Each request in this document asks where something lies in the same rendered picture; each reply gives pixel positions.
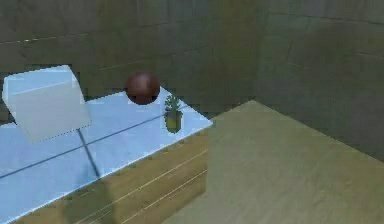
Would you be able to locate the dark brown ball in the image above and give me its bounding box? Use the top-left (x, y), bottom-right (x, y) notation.
top-left (124, 70), bottom-right (162, 106)

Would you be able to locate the pale blue bed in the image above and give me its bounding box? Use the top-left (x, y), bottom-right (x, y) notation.
top-left (0, 87), bottom-right (214, 224)

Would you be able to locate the small green potted plant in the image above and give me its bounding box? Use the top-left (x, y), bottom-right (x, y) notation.
top-left (163, 94), bottom-right (184, 135)

